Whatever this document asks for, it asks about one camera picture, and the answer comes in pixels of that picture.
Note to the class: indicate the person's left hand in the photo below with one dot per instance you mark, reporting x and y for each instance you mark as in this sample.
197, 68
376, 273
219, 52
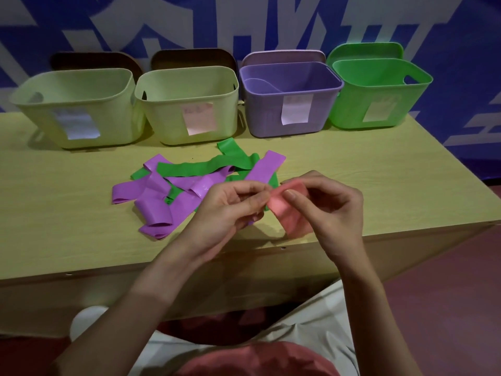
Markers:
211, 223

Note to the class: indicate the person's right hand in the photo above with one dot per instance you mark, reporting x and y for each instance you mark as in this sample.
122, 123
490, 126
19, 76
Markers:
336, 219

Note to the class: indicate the person's left thumb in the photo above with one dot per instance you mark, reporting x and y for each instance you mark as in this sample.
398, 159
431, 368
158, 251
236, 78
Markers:
246, 186

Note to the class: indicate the person's right thumb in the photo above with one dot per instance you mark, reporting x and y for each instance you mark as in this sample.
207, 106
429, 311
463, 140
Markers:
297, 201

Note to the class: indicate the pink elastic band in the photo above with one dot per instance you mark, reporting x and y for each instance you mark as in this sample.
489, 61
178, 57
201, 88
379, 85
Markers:
291, 219

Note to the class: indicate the person's left forearm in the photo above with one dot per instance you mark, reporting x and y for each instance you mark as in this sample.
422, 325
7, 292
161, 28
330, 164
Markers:
129, 305

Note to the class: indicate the person's right forearm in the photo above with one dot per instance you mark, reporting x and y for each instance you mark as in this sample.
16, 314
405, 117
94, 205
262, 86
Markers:
372, 317

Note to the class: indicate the purple elastic band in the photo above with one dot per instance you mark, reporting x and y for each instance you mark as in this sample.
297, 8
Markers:
266, 164
127, 191
195, 184
156, 162
156, 219
263, 84

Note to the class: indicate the purple plastic bin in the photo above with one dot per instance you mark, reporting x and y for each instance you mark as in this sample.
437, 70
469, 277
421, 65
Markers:
266, 113

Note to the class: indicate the pale pink paper label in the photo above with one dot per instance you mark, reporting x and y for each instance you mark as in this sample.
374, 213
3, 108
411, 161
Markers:
199, 119

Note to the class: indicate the white paper label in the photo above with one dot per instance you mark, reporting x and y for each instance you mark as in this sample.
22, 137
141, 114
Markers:
295, 110
76, 124

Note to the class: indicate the small cream plastic bin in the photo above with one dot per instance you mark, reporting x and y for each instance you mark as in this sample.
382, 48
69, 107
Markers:
164, 113

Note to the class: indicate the green plastic bin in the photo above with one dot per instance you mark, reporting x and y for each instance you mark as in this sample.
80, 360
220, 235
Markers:
352, 105

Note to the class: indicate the pale green paper label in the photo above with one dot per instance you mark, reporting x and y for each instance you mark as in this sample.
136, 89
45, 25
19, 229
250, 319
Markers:
380, 110

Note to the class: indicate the person's white trousers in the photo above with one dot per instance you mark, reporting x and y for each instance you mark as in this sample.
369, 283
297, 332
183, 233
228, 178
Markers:
305, 325

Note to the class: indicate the purple bin lid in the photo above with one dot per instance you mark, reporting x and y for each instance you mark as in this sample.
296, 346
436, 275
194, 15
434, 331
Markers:
281, 56

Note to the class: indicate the brown bin lid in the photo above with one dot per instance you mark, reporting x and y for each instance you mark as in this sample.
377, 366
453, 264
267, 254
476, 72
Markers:
191, 57
90, 60

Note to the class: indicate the person's pink shirt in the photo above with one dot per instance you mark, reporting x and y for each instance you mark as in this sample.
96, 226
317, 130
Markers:
258, 360

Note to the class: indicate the green bin lid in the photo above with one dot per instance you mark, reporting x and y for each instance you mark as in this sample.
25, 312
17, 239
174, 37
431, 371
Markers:
364, 50

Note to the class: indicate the large cream plastic bin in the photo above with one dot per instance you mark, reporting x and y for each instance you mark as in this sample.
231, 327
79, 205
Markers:
109, 93

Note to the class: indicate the blue white patterned banner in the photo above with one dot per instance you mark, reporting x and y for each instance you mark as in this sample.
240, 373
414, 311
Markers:
450, 54

